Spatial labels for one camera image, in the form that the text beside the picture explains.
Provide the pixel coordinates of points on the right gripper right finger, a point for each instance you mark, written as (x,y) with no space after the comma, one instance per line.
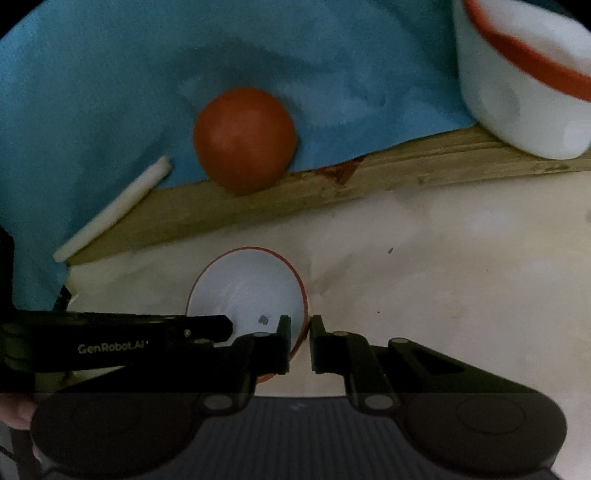
(367,370)

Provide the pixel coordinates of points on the white bowl red rim back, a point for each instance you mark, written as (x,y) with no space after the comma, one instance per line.
(252,287)

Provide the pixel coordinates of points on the white blue water bottle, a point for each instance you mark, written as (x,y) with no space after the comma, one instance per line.
(524,71)

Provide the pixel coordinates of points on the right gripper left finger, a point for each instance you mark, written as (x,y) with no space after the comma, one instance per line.
(233,371)

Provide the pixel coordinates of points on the white foam rod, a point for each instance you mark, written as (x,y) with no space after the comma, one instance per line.
(136,191)

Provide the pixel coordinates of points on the person's left hand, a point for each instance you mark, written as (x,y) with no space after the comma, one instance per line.
(16,411)

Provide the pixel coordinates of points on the wooden shelf board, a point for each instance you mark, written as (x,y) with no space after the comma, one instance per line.
(463,156)

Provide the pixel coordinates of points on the red tomato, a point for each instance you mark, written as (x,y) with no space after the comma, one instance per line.
(244,140)

